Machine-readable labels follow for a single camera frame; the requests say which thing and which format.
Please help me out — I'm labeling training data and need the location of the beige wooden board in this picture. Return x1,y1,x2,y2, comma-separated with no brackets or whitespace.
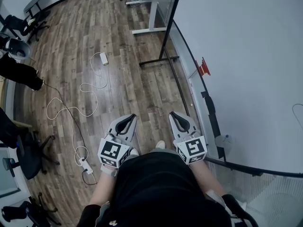
12,119,33,129

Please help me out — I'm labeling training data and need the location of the black whiteboard tray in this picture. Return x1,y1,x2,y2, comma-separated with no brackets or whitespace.
200,90,227,161

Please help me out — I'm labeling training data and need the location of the white power adapter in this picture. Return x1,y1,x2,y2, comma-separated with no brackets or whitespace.
99,52,109,66

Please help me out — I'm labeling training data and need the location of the black whiteboard stand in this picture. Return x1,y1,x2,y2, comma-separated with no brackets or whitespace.
139,0,190,118

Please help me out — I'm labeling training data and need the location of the white cable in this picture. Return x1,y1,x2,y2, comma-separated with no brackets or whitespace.
46,52,108,168

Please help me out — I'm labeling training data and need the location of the clear plastic bottle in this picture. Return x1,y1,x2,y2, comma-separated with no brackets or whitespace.
214,133,234,149

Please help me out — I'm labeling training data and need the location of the person's black shirt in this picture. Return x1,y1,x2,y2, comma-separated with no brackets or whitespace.
76,149,259,227

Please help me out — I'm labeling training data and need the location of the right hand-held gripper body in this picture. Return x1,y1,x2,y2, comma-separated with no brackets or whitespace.
173,128,209,166

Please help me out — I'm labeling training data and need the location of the grey waste bin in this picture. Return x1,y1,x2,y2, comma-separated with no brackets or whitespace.
9,38,32,61

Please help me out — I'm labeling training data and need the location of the white power strip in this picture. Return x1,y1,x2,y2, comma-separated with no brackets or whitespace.
79,157,94,175

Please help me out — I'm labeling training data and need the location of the round black table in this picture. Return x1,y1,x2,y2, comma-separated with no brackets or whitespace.
23,0,49,15

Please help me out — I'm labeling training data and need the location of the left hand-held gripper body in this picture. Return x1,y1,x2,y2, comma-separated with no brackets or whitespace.
98,132,131,169

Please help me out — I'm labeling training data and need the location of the person's right forearm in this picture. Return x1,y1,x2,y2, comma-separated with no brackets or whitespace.
191,160,226,200

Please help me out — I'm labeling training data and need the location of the large whiteboard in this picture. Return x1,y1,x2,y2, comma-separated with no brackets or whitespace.
158,0,303,177

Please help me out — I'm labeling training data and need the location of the person's left forearm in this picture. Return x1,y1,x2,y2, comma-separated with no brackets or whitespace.
89,171,119,207

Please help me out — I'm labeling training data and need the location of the white wristband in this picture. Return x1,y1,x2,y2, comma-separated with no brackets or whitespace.
101,164,118,177

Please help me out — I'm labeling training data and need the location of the black office chair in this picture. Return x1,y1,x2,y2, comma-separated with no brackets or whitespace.
0,107,61,181
0,192,61,227
0,13,51,44

